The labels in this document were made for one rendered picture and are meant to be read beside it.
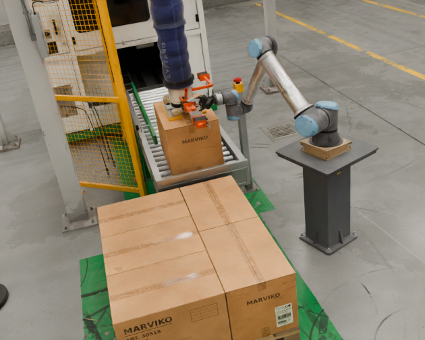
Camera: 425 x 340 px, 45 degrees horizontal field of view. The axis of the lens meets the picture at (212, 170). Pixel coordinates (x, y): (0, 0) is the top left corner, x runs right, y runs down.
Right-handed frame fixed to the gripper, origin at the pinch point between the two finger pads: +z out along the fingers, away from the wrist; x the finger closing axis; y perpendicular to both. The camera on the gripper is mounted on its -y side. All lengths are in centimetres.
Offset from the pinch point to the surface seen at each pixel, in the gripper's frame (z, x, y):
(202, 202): 8, -53, -46
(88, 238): 94, -109, 29
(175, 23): -2, 54, 17
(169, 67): 6.7, 24.4, 19.5
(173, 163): 18.0, -40.2, -4.3
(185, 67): -4.9, 21.7, 19.3
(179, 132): 10.1, -16.8, -4.2
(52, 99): 95, 4, 58
